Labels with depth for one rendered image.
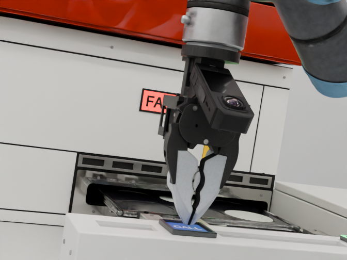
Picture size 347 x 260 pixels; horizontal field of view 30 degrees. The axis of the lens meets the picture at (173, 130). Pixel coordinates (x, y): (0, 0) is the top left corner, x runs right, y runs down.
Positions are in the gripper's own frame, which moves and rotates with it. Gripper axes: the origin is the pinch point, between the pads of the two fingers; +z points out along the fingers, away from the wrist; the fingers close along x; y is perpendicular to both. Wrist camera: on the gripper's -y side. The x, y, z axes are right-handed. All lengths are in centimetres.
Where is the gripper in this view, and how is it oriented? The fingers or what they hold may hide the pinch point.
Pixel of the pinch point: (191, 215)
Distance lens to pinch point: 77.7
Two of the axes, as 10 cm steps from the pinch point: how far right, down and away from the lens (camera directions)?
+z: -1.5, 9.9, 0.5
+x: -9.4, -1.3, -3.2
